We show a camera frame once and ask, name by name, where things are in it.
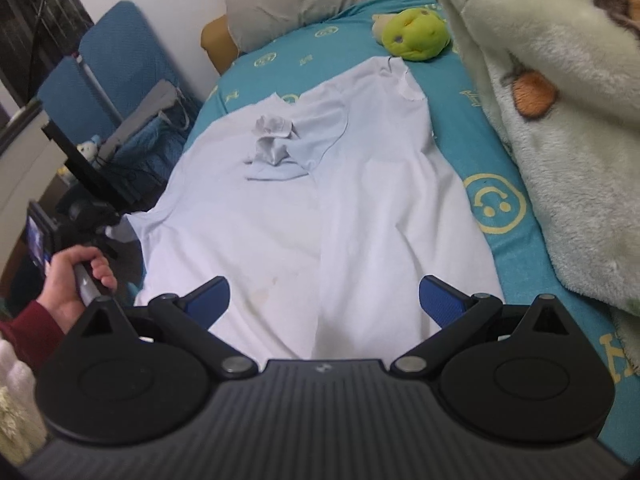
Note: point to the bed with turquoise sheet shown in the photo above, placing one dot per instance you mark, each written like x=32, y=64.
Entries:
x=450, y=125

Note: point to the cream fluffy clothing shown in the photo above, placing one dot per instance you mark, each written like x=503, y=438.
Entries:
x=17, y=405

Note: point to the grey cloth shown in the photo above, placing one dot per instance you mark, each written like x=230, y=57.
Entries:
x=145, y=110

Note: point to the grey pillow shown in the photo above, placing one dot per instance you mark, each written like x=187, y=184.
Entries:
x=310, y=0

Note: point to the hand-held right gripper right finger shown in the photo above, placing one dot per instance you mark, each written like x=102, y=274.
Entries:
x=442, y=302

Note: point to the white shirt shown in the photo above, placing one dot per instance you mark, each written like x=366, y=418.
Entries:
x=300, y=240

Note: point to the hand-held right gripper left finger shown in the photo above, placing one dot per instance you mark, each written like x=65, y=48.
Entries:
x=210, y=300

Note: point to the green plush toy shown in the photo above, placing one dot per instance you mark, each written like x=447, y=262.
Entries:
x=412, y=32

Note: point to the person's left hand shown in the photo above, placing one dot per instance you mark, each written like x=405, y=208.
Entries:
x=62, y=290

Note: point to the blue covered chair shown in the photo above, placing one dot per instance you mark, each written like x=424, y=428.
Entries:
x=70, y=90
x=120, y=45

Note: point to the tan wooden headboard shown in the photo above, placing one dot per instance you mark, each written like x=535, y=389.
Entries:
x=215, y=42

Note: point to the person's left forearm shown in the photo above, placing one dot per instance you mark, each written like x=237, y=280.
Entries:
x=25, y=335

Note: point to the pale green fluffy blanket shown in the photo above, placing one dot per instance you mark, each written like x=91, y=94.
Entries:
x=565, y=135

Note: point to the window with metal grille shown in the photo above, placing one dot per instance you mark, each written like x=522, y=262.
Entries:
x=35, y=15

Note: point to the white desk with dark frame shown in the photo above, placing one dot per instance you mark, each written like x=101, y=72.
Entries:
x=25, y=160

